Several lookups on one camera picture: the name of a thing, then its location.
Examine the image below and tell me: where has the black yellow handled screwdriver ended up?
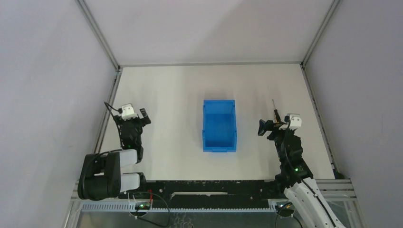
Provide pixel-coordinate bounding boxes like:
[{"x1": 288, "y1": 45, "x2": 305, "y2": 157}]
[{"x1": 272, "y1": 99, "x2": 281, "y2": 123}]

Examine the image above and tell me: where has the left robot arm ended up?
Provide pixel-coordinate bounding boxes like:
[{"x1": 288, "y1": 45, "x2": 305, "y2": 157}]
[{"x1": 77, "y1": 105, "x2": 151, "y2": 201}]

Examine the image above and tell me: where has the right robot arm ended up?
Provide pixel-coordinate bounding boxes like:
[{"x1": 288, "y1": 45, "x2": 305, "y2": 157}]
[{"x1": 258, "y1": 120, "x2": 344, "y2": 228}]

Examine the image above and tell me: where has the blue plastic bin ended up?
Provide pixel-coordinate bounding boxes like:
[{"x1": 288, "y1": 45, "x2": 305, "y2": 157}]
[{"x1": 202, "y1": 99, "x2": 237, "y2": 152}]

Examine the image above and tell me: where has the right green circuit board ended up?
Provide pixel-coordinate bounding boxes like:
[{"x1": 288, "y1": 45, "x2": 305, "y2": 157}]
[{"x1": 277, "y1": 202, "x2": 294, "y2": 218}]

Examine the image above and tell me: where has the green circuit board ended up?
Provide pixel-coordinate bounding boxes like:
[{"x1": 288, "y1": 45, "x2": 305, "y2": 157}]
[
  {"x1": 277, "y1": 202, "x2": 294, "y2": 218},
  {"x1": 135, "y1": 202, "x2": 151, "y2": 210}
]

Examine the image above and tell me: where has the left green circuit board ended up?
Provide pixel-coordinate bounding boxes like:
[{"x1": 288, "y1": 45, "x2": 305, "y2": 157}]
[{"x1": 135, "y1": 202, "x2": 151, "y2": 210}]

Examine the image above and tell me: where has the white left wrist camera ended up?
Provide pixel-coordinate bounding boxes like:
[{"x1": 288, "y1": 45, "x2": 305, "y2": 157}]
[{"x1": 121, "y1": 104, "x2": 138, "y2": 120}]

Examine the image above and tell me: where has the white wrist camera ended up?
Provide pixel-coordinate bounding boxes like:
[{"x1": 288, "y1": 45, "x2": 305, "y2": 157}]
[
  {"x1": 121, "y1": 104, "x2": 138, "y2": 120},
  {"x1": 286, "y1": 114, "x2": 302, "y2": 130}
]

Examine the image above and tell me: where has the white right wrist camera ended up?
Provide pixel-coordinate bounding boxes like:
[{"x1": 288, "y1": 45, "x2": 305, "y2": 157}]
[{"x1": 286, "y1": 114, "x2": 302, "y2": 130}]

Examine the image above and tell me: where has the black mounting rail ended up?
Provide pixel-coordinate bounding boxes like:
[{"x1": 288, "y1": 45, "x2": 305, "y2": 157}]
[{"x1": 118, "y1": 180, "x2": 285, "y2": 209}]

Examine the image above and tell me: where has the black left base cable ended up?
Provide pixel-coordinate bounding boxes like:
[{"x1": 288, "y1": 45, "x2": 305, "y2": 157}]
[{"x1": 127, "y1": 190, "x2": 172, "y2": 228}]

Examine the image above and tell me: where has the aluminium frame front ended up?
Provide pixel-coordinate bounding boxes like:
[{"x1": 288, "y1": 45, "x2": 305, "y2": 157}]
[{"x1": 63, "y1": 179, "x2": 367, "y2": 228}]

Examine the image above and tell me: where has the grey slotted cable duct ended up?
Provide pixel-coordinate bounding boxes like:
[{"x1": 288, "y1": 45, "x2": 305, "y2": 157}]
[{"x1": 81, "y1": 201, "x2": 278, "y2": 213}]

